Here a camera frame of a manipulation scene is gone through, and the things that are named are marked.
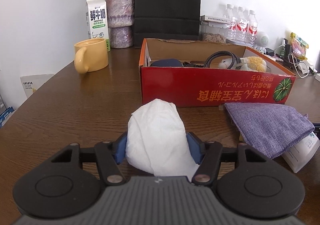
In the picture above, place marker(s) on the white paper sign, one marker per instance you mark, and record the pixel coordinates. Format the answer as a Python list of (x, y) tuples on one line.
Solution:
[(32, 83)]

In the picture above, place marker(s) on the milk carton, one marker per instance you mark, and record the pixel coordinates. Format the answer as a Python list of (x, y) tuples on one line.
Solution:
[(96, 19)]

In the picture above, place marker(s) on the purple cloth pouch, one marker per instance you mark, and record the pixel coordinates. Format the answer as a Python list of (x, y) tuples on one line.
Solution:
[(270, 128)]

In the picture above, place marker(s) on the navy zip pouch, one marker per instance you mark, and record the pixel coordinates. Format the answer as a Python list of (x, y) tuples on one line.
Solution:
[(167, 63)]

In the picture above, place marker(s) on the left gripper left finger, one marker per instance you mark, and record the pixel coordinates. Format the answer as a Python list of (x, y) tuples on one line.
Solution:
[(107, 156)]

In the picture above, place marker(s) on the black paper bag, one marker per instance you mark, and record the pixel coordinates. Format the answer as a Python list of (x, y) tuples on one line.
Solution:
[(166, 19)]

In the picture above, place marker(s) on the white diaper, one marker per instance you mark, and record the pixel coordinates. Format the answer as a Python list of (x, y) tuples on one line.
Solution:
[(157, 141)]

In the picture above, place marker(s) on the clear jar of seeds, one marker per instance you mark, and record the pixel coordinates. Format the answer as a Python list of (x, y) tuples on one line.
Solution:
[(213, 32)]

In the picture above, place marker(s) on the snack bag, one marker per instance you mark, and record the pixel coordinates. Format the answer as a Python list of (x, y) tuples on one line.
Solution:
[(298, 46)]

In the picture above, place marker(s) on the water bottle middle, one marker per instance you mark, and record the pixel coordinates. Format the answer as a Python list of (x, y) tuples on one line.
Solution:
[(241, 25)]

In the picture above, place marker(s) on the white charger with cable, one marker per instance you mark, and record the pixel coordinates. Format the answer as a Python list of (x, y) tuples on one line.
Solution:
[(302, 67)]

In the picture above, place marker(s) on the white flat box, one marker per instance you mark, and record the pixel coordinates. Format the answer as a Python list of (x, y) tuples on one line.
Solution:
[(215, 19)]

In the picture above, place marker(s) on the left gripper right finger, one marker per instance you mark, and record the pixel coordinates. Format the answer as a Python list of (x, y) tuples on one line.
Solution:
[(209, 156)]

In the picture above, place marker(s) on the purple ceramic vase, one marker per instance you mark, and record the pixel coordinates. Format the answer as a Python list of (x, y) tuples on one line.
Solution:
[(120, 19)]

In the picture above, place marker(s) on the water bottle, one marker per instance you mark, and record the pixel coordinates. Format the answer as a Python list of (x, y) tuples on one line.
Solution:
[(251, 29), (232, 22), (241, 25)]

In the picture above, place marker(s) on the clear cotton swab box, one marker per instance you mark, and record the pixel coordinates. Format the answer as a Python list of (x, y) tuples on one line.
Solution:
[(301, 153)]

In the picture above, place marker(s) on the water bottle right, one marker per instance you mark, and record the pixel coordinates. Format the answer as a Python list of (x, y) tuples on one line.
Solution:
[(251, 29)]

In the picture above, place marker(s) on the yellow white plush toy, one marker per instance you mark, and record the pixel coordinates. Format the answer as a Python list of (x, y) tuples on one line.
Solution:
[(251, 63)]

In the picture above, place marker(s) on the yellow ceramic mug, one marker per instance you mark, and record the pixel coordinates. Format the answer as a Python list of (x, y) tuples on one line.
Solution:
[(90, 55)]

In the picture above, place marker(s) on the red cardboard box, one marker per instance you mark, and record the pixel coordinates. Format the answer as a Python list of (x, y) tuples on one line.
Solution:
[(199, 87)]

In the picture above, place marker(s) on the water bottle left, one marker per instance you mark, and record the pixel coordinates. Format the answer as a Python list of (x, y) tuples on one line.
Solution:
[(232, 22)]

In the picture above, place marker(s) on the white robot speaker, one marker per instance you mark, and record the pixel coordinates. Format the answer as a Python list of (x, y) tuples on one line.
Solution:
[(261, 42)]

